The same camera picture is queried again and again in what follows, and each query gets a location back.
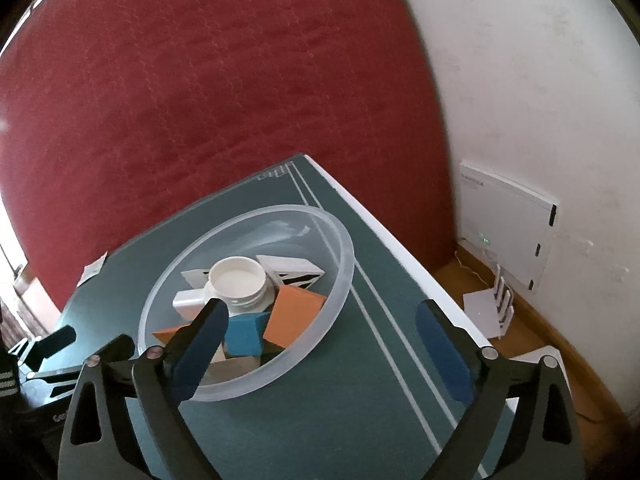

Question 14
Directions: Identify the orange striped wedge block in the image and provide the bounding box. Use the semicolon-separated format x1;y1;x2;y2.
152;324;190;347

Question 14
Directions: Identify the white rectangular block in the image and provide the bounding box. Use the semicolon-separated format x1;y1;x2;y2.
172;288;208;321

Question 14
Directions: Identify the blue triangular block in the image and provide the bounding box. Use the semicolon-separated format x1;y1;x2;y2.
224;312;270;356

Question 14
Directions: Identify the white striped small wedge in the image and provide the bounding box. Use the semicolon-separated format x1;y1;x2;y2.
181;269;209;289

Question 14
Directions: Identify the orange rectangular block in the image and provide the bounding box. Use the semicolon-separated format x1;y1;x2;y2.
264;285;326;348

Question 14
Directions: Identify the white striped triangular block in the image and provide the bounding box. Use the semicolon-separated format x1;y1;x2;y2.
256;255;324;289

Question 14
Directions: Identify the brown wooden board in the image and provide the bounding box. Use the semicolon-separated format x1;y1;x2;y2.
202;344;260;384

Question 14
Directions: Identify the white wifi router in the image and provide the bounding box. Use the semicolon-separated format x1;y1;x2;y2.
463;266;514;339

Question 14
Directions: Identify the white paper card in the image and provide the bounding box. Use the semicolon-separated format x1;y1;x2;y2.
76;252;108;288

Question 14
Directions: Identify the green table mat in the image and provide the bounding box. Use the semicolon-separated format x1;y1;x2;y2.
44;155;470;479

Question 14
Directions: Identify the clear plastic bowl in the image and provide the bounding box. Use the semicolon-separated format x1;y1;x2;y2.
138;205;355;402

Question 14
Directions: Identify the red quilted mattress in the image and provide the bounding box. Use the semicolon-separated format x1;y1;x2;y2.
1;0;456;307

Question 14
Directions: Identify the white wall panel box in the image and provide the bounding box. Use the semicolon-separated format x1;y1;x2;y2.
459;162;559;290

